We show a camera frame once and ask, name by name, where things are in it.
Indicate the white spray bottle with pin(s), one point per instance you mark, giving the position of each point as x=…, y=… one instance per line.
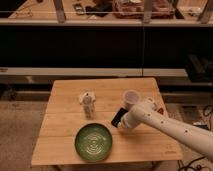
x=87, y=100

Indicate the wooden table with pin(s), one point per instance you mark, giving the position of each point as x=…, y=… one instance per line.
x=77, y=129

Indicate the long background shelf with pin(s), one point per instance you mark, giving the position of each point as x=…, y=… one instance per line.
x=121, y=13

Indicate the black rectangular eraser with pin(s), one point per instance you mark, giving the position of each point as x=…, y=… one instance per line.
x=117, y=118

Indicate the translucent plastic cup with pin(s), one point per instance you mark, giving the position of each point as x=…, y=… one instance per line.
x=130, y=98

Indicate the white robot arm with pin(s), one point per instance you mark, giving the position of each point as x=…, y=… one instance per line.
x=145, y=111

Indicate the green ceramic plate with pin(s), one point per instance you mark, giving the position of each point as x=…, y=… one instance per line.
x=93, y=142

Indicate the brown oblong object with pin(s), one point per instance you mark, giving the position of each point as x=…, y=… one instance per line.
x=161, y=111

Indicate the dark power box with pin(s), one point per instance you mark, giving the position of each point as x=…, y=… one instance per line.
x=203, y=127

